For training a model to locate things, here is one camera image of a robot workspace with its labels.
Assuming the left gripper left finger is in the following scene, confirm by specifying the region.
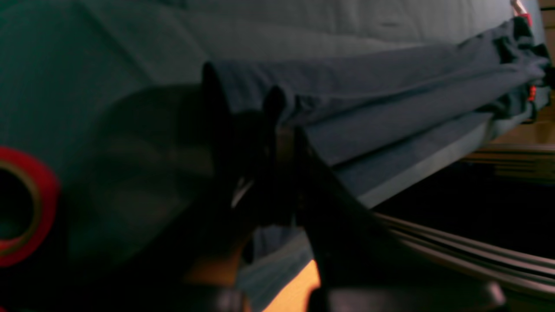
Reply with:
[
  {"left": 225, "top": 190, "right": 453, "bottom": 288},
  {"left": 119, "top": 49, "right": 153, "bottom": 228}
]
[{"left": 65, "top": 63, "right": 272, "bottom": 312}]

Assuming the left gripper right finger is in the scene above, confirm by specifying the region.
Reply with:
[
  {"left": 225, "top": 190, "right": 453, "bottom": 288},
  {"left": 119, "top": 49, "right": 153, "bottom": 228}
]
[{"left": 294, "top": 128, "right": 508, "bottom": 312}]

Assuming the dark blue T-shirt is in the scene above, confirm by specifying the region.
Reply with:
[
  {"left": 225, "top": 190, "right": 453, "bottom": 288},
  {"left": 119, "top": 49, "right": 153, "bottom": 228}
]
[{"left": 208, "top": 15, "right": 553, "bottom": 260}]

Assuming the red tape roll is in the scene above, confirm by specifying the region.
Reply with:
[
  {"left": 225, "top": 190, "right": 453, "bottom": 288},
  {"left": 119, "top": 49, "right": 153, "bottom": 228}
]
[{"left": 0, "top": 146, "right": 61, "bottom": 268}]

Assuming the light blue table cloth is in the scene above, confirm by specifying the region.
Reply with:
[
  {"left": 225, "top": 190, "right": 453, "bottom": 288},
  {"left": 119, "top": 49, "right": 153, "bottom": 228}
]
[{"left": 1, "top": 0, "right": 543, "bottom": 312}]

